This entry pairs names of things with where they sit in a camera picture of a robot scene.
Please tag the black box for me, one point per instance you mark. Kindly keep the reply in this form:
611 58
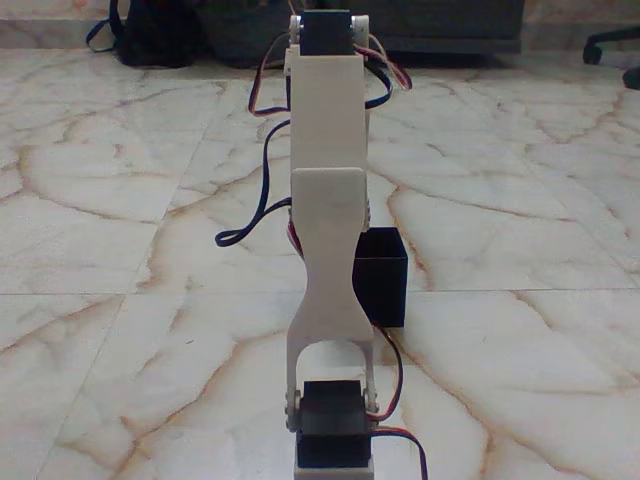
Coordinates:
385 280

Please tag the dark grey fabric bag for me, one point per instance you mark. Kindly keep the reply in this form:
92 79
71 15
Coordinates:
240 35

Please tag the dark rolling cabinet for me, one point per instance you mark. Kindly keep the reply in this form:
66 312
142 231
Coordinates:
440 25

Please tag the black office chair base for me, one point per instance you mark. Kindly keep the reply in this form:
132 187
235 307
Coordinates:
607 37

